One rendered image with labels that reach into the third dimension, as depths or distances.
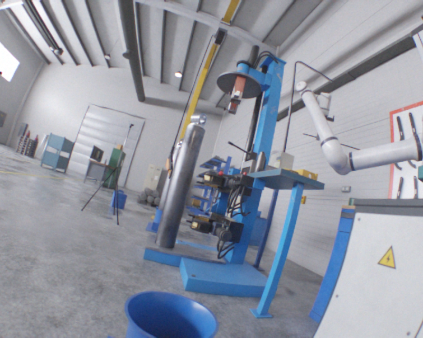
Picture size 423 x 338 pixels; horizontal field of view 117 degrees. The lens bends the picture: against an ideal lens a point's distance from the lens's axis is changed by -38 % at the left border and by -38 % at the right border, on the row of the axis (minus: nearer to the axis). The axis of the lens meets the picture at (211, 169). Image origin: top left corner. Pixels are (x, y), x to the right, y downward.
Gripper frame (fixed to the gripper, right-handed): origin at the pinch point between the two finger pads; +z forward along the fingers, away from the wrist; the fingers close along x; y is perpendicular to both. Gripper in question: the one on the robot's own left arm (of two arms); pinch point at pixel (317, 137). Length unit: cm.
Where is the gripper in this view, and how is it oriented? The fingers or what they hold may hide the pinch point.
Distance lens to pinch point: 158.9
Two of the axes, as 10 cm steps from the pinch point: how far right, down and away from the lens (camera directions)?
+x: -4.6, 1.5, -8.8
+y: -8.7, -2.7, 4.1
